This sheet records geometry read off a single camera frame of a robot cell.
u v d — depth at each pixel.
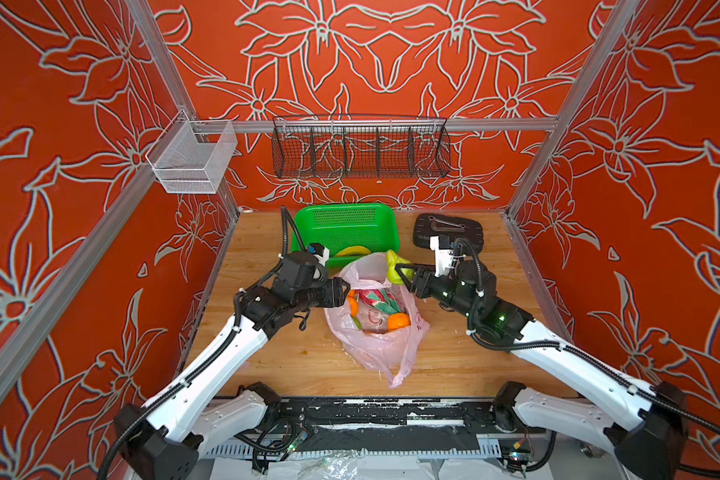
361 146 0.97
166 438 0.37
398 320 0.84
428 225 1.04
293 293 0.53
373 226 1.12
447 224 1.07
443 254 0.62
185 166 0.89
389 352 0.74
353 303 0.89
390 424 0.73
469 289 0.53
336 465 0.67
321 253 0.67
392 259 0.71
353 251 1.06
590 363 0.44
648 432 0.37
